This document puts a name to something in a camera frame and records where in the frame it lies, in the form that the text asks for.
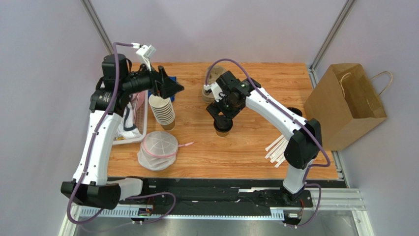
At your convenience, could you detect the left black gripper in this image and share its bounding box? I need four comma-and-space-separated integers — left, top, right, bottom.
121, 59, 184, 99

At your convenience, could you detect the blue folded cloth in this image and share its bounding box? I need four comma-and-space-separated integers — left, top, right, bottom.
165, 76, 180, 100

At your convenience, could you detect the white crumpled cloth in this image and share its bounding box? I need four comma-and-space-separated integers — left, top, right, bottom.
116, 102, 142, 139

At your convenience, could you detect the black cup lid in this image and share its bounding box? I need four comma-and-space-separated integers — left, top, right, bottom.
213, 116, 233, 129

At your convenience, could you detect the brown paper bag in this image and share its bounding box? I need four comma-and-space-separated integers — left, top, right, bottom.
304, 63, 387, 151

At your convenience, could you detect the stack of black lids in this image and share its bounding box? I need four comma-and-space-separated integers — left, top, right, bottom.
288, 107, 302, 117

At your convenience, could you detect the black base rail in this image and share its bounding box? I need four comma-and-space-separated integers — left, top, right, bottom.
121, 178, 314, 216

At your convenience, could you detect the pink cloth bag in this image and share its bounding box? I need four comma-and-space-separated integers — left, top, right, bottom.
130, 91, 148, 110

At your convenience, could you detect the cardboard cup carrier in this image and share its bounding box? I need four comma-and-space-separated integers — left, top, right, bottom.
202, 65, 226, 104

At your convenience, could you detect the stack of paper cups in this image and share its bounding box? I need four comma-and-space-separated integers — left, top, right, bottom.
148, 95, 176, 130

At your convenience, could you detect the paper coffee cup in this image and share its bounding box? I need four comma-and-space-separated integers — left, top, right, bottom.
215, 128, 231, 137

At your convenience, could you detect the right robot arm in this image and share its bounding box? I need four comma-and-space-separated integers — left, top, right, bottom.
204, 71, 322, 202

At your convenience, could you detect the white plastic basket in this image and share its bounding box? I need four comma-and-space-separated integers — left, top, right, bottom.
113, 95, 148, 146

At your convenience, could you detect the white mesh food cover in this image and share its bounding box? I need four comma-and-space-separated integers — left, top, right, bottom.
137, 131, 194, 171

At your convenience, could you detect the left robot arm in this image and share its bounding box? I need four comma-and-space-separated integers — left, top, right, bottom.
60, 54, 184, 209

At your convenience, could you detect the bundle of white straws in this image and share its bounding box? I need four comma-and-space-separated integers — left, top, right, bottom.
264, 135, 289, 168

